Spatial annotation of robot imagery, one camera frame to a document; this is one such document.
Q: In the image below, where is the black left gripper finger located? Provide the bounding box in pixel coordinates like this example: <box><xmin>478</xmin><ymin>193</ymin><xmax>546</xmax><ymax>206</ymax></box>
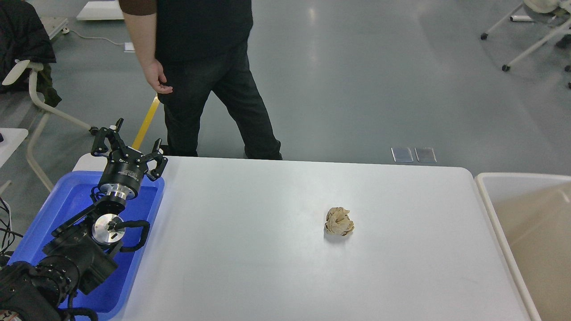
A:
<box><xmin>91</xmin><ymin>119</ymin><xmax>133</xmax><ymax>158</ymax></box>
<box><xmin>141</xmin><ymin>140</ymin><xmax>169</xmax><ymax>181</ymax></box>

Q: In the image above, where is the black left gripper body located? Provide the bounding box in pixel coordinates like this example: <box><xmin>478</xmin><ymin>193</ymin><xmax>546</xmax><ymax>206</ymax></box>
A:
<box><xmin>98</xmin><ymin>152</ymin><xmax>148</xmax><ymax>200</ymax></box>

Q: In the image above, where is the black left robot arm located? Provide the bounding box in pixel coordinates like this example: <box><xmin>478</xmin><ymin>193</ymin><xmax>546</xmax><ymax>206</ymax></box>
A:
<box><xmin>1</xmin><ymin>118</ymin><xmax>168</xmax><ymax>321</ymax></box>

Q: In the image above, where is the white floor power adapter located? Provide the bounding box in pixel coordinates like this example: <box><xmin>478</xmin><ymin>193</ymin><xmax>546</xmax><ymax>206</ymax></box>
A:
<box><xmin>123</xmin><ymin>42</ymin><xmax>135</xmax><ymax>53</ymax></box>

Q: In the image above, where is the white side table corner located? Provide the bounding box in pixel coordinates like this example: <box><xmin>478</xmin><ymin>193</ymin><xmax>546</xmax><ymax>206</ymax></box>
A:
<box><xmin>0</xmin><ymin>128</ymin><xmax>29</xmax><ymax>167</ymax></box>

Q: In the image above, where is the person in black clothes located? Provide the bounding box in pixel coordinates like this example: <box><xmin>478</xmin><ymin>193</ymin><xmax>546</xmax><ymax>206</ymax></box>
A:
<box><xmin>119</xmin><ymin>0</ymin><xmax>283</xmax><ymax>160</ymax></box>

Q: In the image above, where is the white flat floor box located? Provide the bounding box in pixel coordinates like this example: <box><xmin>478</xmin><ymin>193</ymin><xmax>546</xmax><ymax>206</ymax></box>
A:
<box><xmin>76</xmin><ymin>0</ymin><xmax>123</xmax><ymax>21</ymax></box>

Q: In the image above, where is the white chair with black jacket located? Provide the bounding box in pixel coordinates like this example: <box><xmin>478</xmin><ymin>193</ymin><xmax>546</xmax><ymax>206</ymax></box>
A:
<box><xmin>1</xmin><ymin>0</ymin><xmax>98</xmax><ymax>191</ymax></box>

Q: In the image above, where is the blue plastic bin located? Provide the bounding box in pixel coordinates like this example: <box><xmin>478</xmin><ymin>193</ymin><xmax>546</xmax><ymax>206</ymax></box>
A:
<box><xmin>8</xmin><ymin>171</ymin><xmax>165</xmax><ymax>315</ymax></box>

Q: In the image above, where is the crumpled brown paper ball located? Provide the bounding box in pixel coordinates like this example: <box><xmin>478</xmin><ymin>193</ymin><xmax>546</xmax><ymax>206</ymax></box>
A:
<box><xmin>324</xmin><ymin>207</ymin><xmax>355</xmax><ymax>236</ymax></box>

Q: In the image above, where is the left metal floor plate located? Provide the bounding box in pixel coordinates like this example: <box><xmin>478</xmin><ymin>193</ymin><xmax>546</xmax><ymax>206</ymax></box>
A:
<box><xmin>391</xmin><ymin>148</ymin><xmax>414</xmax><ymax>163</ymax></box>

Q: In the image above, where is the metal floor plate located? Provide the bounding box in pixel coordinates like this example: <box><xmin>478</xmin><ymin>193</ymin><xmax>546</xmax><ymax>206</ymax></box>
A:
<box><xmin>414</xmin><ymin>148</ymin><xmax>437</xmax><ymax>163</ymax></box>
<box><xmin>391</xmin><ymin>148</ymin><xmax>414</xmax><ymax>163</ymax></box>

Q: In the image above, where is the right metal floor plate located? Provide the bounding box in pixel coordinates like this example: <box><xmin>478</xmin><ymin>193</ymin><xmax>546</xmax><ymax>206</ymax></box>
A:
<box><xmin>414</xmin><ymin>148</ymin><xmax>437</xmax><ymax>163</ymax></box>

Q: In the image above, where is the beige plastic bin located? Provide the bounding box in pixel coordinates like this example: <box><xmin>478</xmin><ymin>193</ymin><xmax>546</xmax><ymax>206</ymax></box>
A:
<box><xmin>475</xmin><ymin>173</ymin><xmax>571</xmax><ymax>321</ymax></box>

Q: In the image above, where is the black cable bundle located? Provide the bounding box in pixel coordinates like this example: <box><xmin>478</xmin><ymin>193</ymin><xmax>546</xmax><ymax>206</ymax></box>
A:
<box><xmin>0</xmin><ymin>198</ymin><xmax>23</xmax><ymax>259</ymax></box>

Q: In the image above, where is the white rolling chair frame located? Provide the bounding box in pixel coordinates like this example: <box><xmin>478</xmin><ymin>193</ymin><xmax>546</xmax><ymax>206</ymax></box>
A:
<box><xmin>478</xmin><ymin>0</ymin><xmax>570</xmax><ymax>75</ymax></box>

